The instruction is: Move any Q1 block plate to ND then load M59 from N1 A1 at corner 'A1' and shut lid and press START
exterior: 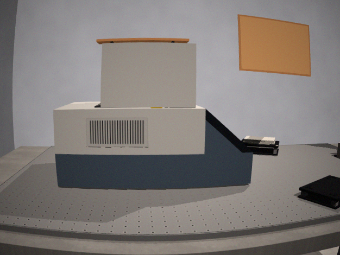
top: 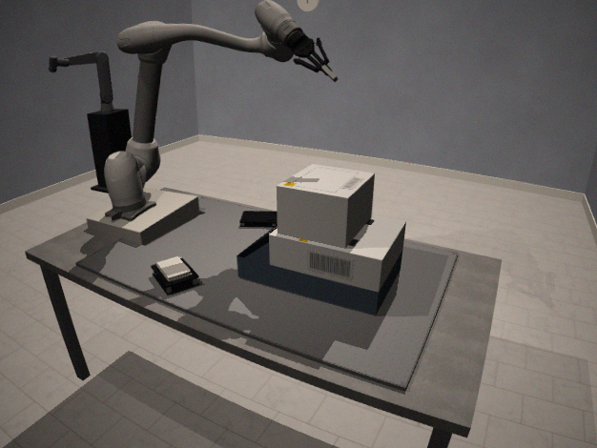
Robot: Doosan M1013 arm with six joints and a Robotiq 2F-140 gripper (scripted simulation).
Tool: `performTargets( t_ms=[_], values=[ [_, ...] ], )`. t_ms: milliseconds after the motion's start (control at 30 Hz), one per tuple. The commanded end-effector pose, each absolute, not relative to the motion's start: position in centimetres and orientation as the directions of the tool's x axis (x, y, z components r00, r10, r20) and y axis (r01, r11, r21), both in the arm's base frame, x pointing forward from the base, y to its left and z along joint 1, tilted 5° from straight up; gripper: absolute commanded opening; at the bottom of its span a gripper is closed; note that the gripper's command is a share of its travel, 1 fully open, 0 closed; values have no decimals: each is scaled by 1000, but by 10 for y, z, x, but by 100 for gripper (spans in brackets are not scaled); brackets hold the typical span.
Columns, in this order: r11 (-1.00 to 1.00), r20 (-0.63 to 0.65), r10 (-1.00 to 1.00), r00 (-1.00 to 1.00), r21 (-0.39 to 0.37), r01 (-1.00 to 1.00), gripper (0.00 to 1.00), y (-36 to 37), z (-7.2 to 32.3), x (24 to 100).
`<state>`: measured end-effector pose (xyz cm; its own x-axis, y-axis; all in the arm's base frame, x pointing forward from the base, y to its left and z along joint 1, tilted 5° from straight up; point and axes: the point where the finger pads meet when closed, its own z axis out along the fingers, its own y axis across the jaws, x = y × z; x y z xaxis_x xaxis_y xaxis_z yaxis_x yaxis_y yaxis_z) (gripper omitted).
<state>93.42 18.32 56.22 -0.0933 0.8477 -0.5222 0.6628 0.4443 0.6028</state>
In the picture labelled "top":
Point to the beige and dark blue benchtop machine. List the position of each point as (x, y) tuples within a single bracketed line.
[(327, 244)]

